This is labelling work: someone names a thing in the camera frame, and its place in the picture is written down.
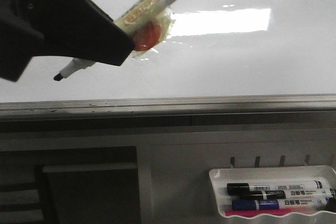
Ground black capped marker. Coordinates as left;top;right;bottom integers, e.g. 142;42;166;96
239;188;335;200
226;179;331;195

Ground blue capped whiteboard marker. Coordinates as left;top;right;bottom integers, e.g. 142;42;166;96
232;197;329;211

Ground metal hook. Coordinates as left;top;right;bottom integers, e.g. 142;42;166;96
229;157;235;168
304;154;310;166
254;156;261;168
279;155;286;167

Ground black capped marker middle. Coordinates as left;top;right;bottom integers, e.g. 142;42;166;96
239;188;335;200

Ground black whiteboard marker with tape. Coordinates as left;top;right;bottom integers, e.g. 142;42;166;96
48;0;176;81

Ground pink strip in tray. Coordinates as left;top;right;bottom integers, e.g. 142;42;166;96
224;208;317;218

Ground black capped marker top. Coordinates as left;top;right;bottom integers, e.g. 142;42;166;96
226;179;331;195

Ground white plastic marker tray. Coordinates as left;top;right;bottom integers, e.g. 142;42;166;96
209;165;335;223

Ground white whiteboard with metal frame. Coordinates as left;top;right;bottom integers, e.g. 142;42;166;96
1;0;335;121

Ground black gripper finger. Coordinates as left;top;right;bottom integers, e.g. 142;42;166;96
1;0;135;82

